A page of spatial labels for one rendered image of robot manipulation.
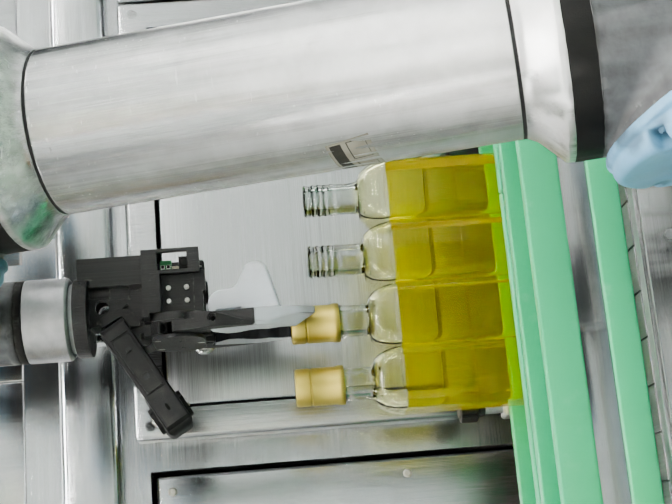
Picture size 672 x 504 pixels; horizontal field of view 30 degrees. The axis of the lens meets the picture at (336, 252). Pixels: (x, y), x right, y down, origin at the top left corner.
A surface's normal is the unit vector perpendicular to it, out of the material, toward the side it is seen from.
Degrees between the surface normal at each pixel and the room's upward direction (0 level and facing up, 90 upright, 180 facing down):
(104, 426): 90
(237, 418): 90
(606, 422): 90
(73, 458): 90
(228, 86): 80
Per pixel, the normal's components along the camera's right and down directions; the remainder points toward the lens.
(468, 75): -0.07, 0.28
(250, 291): -0.14, -0.23
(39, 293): 0.00, -0.69
